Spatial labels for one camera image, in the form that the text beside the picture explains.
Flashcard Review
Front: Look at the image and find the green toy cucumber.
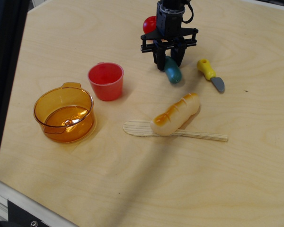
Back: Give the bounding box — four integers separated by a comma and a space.
164, 56, 182, 84

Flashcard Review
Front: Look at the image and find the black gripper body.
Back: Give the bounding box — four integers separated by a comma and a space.
141, 0, 198, 52

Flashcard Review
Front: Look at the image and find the red plastic cup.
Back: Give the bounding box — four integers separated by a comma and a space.
88, 62, 124, 101

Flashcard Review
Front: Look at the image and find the wooden spatula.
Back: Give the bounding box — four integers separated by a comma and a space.
123, 120, 228, 142

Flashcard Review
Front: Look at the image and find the red toy apple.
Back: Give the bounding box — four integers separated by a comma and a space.
142, 16, 157, 34

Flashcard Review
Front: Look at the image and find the yellow handled toy knife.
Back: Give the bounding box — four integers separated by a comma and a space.
197, 59, 225, 93

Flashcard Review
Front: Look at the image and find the toy bread loaf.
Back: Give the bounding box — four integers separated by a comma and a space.
150, 93, 200, 136

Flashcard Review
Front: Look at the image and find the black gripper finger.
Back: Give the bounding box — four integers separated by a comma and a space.
152, 48, 166, 71
171, 46, 186, 67

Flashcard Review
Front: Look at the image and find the black metal corner bracket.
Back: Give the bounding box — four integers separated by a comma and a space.
8, 200, 48, 227

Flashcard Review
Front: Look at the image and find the orange transparent toy pot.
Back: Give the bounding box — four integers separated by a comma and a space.
34, 82, 96, 143

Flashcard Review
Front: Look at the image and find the aluminium table frame rail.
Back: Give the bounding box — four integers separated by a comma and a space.
0, 181, 75, 227

